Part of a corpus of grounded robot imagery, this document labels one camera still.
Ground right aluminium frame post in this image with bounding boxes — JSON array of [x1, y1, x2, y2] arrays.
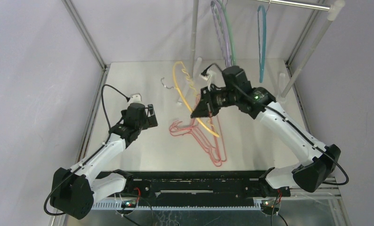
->
[[285, 9, 320, 67]]

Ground purple wavy hanger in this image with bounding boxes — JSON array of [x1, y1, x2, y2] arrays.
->
[[210, 0, 233, 68]]

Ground aluminium frame post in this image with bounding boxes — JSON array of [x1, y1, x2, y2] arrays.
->
[[285, 9, 320, 67], [62, 0, 107, 71]]

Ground right black cable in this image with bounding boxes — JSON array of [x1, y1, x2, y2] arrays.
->
[[203, 63, 350, 186]]

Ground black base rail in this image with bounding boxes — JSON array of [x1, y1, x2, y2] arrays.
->
[[90, 169, 292, 208]]

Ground teal wavy hanger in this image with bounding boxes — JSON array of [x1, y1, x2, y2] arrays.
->
[[257, 5, 267, 83]]

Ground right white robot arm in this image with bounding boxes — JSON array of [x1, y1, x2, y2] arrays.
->
[[190, 65, 341, 196]]

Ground metal hanging rod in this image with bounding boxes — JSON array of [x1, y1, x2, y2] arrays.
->
[[255, 0, 331, 12]]

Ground black cable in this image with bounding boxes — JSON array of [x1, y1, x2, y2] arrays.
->
[[203, 63, 350, 186], [43, 85, 130, 217]]

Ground yellow wavy hanger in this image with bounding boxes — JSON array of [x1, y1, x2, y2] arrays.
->
[[160, 61, 221, 138]]

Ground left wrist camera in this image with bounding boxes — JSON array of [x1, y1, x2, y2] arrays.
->
[[128, 93, 143, 105]]

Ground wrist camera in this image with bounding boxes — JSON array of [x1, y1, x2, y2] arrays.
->
[[200, 69, 217, 91], [128, 93, 143, 105]]

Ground green wavy hanger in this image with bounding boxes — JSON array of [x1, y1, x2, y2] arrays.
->
[[218, 0, 237, 67]]

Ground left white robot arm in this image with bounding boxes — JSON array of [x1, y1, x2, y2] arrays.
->
[[43, 102, 158, 219]]

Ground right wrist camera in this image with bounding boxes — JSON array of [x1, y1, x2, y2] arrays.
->
[[200, 69, 217, 91]]

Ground left aluminium frame post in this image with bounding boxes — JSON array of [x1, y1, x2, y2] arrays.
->
[[62, 0, 107, 71]]

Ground left black cable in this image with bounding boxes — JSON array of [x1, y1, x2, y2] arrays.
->
[[43, 85, 130, 217]]

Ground pink wire hanger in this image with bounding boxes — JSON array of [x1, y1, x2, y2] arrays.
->
[[169, 97, 228, 168]]

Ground white clothes rack frame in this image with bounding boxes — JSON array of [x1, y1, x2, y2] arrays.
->
[[190, 0, 345, 98]]

